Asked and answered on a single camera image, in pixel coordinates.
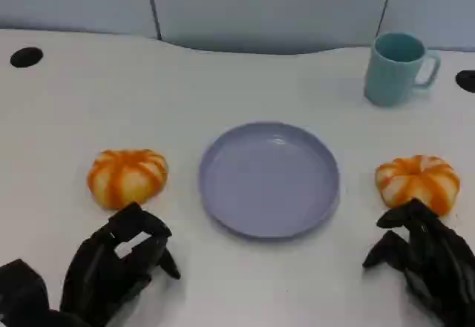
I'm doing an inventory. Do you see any black table cable grommet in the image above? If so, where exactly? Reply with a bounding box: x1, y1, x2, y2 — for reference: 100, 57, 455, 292
10, 47, 44, 69
455, 69, 475, 93

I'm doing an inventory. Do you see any lilac plate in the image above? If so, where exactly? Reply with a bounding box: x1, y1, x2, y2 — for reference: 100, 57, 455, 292
198, 121, 341, 240

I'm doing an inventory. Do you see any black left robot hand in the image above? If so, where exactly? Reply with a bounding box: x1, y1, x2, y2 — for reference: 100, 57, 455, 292
61, 202, 182, 327

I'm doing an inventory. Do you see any pale green mug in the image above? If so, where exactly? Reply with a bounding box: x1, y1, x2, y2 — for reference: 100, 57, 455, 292
363, 32, 442, 108

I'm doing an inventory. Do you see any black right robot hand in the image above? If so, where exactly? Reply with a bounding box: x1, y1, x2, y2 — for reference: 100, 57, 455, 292
362, 197, 475, 327

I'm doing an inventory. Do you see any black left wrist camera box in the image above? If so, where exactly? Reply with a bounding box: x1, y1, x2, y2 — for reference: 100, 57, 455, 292
0, 259, 51, 327

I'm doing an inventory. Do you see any orange and white bread roll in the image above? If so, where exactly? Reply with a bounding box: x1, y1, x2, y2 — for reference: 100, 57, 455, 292
375, 154, 461, 219
87, 148, 169, 210

